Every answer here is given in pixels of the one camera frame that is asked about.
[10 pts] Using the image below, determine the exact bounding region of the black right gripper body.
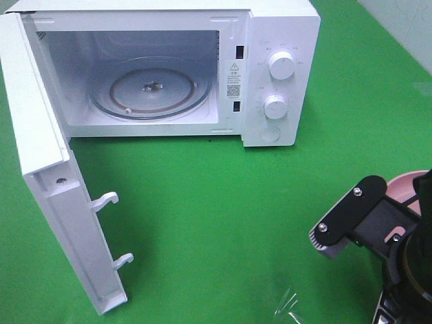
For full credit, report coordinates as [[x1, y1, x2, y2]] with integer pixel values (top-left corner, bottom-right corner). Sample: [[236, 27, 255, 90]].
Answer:
[[347, 197, 423, 271]]

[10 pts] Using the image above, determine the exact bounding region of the pink round plate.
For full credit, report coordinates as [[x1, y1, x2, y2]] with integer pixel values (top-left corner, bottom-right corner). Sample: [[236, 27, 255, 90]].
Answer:
[[386, 170, 427, 214]]

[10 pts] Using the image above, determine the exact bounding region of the round door release button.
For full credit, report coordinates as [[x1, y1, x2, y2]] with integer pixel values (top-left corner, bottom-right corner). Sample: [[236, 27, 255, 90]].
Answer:
[[260, 126, 280, 142]]

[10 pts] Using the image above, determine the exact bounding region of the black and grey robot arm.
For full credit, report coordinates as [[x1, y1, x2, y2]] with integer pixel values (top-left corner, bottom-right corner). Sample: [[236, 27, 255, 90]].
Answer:
[[323, 170, 431, 323]]

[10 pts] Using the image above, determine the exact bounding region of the lower white microwave knob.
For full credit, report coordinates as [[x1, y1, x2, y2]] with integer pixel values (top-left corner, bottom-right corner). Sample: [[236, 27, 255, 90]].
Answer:
[[264, 94, 288, 119]]

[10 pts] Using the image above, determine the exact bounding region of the white microwave knob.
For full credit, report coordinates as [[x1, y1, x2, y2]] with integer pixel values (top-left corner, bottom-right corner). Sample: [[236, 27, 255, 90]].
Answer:
[[268, 50, 295, 80], [264, 94, 288, 119]]

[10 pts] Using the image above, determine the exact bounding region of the upper white microwave knob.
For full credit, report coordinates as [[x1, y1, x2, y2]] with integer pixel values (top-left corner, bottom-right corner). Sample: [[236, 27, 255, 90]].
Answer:
[[268, 50, 295, 80]]

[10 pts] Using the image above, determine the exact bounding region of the white microwave oven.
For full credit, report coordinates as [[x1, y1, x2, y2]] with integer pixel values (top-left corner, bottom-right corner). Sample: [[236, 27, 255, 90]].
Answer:
[[1, 1, 321, 146]]

